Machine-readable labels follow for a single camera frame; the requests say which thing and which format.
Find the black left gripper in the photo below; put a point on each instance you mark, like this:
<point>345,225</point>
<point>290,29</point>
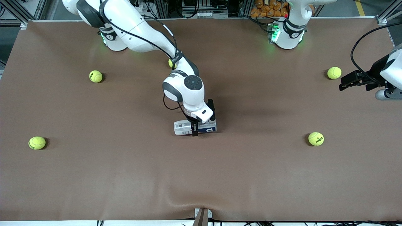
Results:
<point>376,72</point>

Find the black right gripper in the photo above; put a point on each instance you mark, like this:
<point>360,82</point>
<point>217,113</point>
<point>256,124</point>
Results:
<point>211,108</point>

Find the white blue tennis ball can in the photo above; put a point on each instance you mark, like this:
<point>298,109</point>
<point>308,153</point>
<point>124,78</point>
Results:
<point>182,128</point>

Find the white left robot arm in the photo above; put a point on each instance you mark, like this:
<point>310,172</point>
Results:
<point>290,37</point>

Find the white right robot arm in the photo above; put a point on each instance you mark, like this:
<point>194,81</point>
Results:
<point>135,28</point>

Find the yellow tennis ball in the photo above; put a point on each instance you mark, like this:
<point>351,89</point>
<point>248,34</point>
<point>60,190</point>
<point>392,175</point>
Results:
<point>334,72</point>
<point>170,63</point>
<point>95,76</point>
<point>37,142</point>
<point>316,138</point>

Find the brown table mat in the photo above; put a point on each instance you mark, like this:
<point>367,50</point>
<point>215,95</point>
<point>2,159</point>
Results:
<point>201,172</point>

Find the white terminal strip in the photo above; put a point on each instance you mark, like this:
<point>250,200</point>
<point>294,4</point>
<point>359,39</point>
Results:
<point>204,14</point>

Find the orange packed bags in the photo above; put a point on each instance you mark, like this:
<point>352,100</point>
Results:
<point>270,8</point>

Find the aluminium frame profile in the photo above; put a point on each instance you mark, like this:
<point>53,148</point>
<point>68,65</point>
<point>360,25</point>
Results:
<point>245,8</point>
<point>161,8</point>
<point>381,19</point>
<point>40,8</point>

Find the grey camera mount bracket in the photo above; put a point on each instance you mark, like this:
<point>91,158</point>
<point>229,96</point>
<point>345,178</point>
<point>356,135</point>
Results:
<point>202,218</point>

